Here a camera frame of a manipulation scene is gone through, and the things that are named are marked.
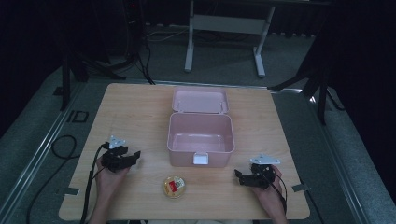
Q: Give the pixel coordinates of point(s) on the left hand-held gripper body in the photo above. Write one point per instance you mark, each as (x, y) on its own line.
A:
(114, 158)

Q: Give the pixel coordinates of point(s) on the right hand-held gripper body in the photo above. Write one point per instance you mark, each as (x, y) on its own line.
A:
(262, 174)

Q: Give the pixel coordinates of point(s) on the small round clear container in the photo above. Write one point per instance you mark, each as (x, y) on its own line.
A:
(174, 187)

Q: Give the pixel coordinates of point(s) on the pink plastic box with lid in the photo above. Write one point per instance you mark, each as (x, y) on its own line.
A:
(200, 130)

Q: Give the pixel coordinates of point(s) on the person's left hand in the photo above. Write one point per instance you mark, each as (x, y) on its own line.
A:
(108, 182)

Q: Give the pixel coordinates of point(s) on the grey tape piece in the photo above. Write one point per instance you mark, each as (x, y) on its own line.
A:
(71, 191)
(300, 188)

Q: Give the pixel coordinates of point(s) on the black metal stand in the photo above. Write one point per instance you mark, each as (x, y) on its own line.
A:
(66, 84)
(322, 93)

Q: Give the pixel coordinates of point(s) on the black equipment tower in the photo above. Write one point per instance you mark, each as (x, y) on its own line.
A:
(134, 28)

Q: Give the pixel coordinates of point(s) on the metal floor rail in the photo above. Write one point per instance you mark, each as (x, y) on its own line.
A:
(37, 149)
(333, 149)

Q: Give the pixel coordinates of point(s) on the white desk frame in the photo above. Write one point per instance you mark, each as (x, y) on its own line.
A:
(229, 24)

